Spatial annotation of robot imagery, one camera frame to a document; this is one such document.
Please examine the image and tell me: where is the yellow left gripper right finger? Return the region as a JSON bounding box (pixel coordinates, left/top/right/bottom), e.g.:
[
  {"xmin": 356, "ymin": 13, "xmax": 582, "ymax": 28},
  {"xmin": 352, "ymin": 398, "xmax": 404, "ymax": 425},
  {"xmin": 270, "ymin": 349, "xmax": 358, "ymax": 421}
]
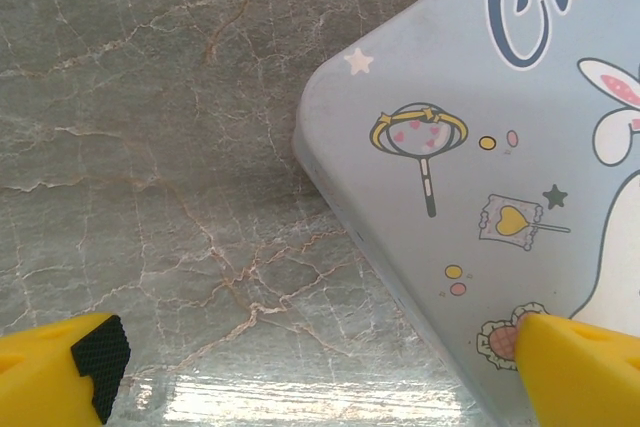
[{"xmin": 514, "ymin": 313, "xmax": 640, "ymax": 427}]

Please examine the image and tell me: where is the light blue cartoon tin box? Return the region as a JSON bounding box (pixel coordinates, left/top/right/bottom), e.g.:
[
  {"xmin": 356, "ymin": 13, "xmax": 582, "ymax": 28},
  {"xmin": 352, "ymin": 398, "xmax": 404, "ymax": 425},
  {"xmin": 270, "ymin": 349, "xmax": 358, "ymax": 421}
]
[{"xmin": 291, "ymin": 0, "xmax": 640, "ymax": 427}]

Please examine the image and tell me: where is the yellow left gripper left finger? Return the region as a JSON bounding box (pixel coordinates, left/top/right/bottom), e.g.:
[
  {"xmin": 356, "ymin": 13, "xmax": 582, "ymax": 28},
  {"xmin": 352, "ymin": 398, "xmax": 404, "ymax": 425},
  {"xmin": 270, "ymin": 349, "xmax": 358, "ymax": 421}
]
[{"xmin": 0, "ymin": 313, "xmax": 132, "ymax": 427}]

